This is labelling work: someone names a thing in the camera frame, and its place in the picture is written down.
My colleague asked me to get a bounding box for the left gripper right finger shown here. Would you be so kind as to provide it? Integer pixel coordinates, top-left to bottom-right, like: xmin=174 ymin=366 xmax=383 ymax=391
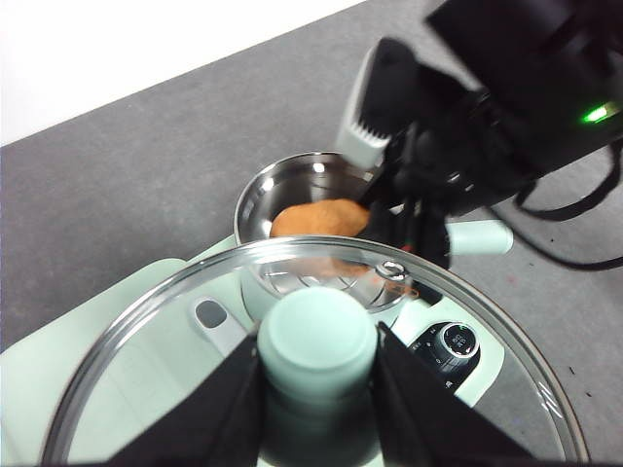
xmin=373 ymin=321 xmax=544 ymax=467

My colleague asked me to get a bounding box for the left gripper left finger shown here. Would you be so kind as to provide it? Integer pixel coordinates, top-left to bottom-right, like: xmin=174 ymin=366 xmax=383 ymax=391
xmin=109 ymin=333 xmax=268 ymax=467

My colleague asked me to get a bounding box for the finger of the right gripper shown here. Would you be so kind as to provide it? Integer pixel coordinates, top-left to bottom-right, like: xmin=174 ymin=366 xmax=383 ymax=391
xmin=359 ymin=202 xmax=454 ymax=269
xmin=357 ymin=162 xmax=398 ymax=204

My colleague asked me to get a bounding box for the brown potato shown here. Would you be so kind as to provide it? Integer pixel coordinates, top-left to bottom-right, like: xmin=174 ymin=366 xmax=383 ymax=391
xmin=269 ymin=198 xmax=372 ymax=240

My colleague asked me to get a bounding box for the glass lid with green knob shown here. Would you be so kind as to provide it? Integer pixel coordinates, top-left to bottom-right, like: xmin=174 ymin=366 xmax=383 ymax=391
xmin=41 ymin=235 xmax=591 ymax=467

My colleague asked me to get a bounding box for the green breakfast machine base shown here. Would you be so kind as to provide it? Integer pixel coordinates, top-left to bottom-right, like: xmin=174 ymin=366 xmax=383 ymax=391
xmin=0 ymin=233 xmax=507 ymax=467

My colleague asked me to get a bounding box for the silver control knob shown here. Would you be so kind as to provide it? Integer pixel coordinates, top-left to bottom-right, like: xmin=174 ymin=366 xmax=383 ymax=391
xmin=440 ymin=321 xmax=482 ymax=364

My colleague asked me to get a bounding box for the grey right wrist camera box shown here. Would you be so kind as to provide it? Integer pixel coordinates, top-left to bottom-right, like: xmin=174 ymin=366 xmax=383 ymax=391
xmin=335 ymin=46 xmax=393 ymax=166

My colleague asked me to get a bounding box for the green griddle lid, silver handle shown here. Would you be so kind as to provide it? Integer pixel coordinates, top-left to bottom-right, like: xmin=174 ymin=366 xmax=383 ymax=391
xmin=0 ymin=257 xmax=264 ymax=467

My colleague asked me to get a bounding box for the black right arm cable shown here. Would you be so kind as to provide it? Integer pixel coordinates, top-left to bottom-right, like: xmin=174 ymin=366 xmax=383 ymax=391
xmin=515 ymin=140 xmax=623 ymax=271

